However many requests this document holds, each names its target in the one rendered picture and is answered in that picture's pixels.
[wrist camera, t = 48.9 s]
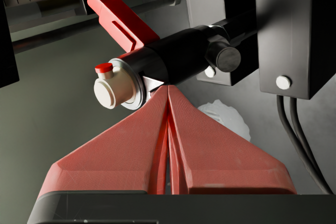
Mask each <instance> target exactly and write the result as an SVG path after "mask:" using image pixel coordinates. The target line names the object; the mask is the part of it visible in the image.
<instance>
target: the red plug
mask: <svg viewBox="0 0 336 224"><path fill-rule="evenodd" d="M87 3H88V5H89V6H90V7H91V8H92V9H93V10H94V11H95V12H96V13H97V14H98V15H99V23H100V24H101V25H102V26H103V27H104V28H105V29H106V31H107V32H108V33H109V34H110V35H111V36H112V37H113V38H114V40H115V41H116V42H117V43H118V44H119V45H120V46H121V47H122V48H123V49H124V50H125V51H126V52H127V53H128V52H131V51H133V50H136V49H138V48H141V47H143V46H145V45H148V44H150V43H153V42H155V41H158V40H160V37H159V36H158V35H157V34H156V33H155V32H154V31H153V30H152V29H151V28H150V27H149V26H148V25H147V24H146V23H145V22H144V21H143V20H142V19H141V18H140V17H139V16H138V15H137V14H136V13H134V12H133V11H132V10H131V9H130V8H129V7H128V6H127V5H126V4H125V3H124V2H123V1H122V0H87Z"/></svg>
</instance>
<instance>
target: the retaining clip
mask: <svg viewBox="0 0 336 224"><path fill-rule="evenodd" d="M138 74H139V76H140V78H141V80H142V83H143V86H144V91H145V99H144V100H145V101H146V102H147V101H148V91H150V90H152V89H154V88H155V87H157V86H159V85H161V84H163V83H165V82H166V84H167V85H171V83H170V82H169V81H166V80H162V79H159V78H156V77H152V76H149V75H146V74H143V73H139V72H138Z"/></svg>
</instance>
